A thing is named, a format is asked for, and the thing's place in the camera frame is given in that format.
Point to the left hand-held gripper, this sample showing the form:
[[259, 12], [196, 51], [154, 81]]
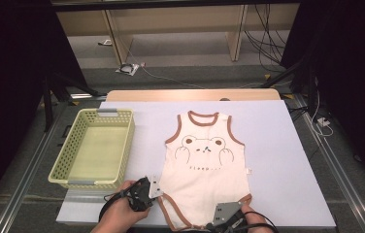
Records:
[[141, 195]]

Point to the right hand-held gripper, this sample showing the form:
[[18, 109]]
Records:
[[225, 216]]

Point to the cream baby bodysuit brown trim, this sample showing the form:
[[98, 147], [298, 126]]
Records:
[[206, 181]]

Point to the yellow-green perforated plastic basket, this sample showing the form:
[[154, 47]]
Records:
[[93, 152]]

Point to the person's left hand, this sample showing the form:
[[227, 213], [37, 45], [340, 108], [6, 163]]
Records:
[[119, 216]]

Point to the person's right hand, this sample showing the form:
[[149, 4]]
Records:
[[256, 223]]

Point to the white board sheet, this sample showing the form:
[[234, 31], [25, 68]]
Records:
[[284, 161]]

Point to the clear packet with black item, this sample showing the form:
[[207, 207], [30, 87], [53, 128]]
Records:
[[127, 68]]

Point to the black metal stand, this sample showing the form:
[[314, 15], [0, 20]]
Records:
[[46, 106], [281, 76]]

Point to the white power adapter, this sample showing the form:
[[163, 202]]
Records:
[[323, 122]]

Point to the small white floor item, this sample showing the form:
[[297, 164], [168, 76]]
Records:
[[106, 42]]

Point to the beige wooden shelf unit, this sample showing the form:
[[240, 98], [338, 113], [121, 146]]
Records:
[[177, 19]]

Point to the black curtain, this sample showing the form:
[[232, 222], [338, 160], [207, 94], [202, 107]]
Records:
[[358, 64], [9, 64]]

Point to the aluminium floor rail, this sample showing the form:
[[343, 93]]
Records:
[[18, 194], [348, 191]]

